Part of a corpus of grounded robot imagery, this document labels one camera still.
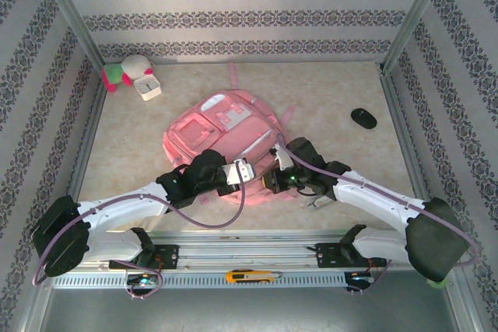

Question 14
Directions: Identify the pink backpack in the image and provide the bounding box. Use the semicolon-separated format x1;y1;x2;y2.
162;61;297;208

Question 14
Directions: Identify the small silver metal tool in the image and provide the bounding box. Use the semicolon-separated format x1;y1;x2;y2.
301;196;335;211

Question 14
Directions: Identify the black computer mouse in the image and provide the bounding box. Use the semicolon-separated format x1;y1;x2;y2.
350;107;377;130

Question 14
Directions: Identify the orange utility knife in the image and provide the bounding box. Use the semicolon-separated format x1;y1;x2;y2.
225;268;284;285

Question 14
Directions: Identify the small white square clock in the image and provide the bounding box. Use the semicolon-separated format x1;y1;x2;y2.
133;76;163;102

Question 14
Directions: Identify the right controller board green light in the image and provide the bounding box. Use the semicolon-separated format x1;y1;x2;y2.
347;272;375;286

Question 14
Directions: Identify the controller board green light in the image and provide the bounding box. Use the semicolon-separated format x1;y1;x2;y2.
347;272;375;286
127;274;160;287

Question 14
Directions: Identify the left controller board green light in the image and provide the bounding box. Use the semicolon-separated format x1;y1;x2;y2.
127;274;160;287

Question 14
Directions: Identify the white green pink plush toy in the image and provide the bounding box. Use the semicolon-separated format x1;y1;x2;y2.
100;54;155;94

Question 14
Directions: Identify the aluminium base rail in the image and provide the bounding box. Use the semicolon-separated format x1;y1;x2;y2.
89;229;413;271

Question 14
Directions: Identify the perforated grey cable duct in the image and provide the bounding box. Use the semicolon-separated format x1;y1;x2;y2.
52;269;374;290

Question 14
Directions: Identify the aluminium right side rail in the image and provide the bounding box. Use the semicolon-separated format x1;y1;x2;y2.
379;61;443;238

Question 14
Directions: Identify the aluminium left side rail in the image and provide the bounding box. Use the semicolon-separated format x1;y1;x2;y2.
54;71;109;236

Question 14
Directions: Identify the aluminium right corner post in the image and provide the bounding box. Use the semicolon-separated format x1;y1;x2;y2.
380;0;462;75

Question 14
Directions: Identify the aluminium corner post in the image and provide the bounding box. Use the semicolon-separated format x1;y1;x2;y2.
380;0;462;75
30;0;110;76

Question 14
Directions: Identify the aluminium left corner post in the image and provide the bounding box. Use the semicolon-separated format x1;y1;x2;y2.
30;0;110;76

